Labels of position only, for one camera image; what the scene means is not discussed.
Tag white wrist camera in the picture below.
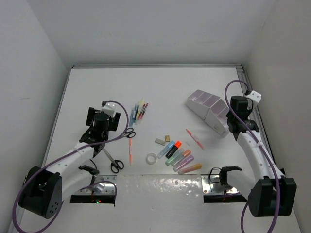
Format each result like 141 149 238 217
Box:
101 101 116 117
244 90 261 107

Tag yellow pink highlighter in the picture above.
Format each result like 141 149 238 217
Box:
178 164 202 175

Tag pink pen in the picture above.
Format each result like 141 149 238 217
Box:
186 129 204 150

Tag small black scissors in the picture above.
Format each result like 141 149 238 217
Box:
122 127 136 138

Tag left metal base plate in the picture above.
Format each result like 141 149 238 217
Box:
74 175 117 195

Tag clear tape roll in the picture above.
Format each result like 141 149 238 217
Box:
146 153 157 165

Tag orange pastel highlighter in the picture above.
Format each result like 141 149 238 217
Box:
172 150 191 166

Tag purple highlighter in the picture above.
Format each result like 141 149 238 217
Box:
173 155 194 172

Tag white pink compartment organizer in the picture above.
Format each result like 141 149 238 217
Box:
186 89 229 138

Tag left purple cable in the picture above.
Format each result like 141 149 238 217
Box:
12 100 129 233

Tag green highlighter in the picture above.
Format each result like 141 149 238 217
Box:
165 149 185 166

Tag black orange highlighter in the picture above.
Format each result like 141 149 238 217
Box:
165 141 182 159

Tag red pen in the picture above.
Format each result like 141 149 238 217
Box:
138 104 148 121

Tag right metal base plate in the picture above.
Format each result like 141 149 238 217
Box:
201 174 240 196

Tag grey eraser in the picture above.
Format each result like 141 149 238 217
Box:
155 138 166 146

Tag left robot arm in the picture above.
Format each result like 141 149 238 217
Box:
18 102 121 219

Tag light blue pen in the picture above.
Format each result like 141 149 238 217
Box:
129 108 134 127

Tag metal base plate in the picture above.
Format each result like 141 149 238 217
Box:
201 174 240 196
74 175 117 195

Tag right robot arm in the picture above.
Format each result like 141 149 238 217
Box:
219 96 297 217

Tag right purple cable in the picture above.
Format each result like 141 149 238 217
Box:
224 79 282 233

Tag blue highlighter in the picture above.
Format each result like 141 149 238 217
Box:
157 141 175 159

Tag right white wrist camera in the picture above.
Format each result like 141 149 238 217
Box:
244 90 261 107

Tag yellow pen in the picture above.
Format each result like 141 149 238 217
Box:
136 98 145 124

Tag purple cable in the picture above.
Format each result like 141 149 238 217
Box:
224 79 282 233
12 100 129 233

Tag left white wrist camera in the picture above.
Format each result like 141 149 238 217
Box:
101 101 116 117

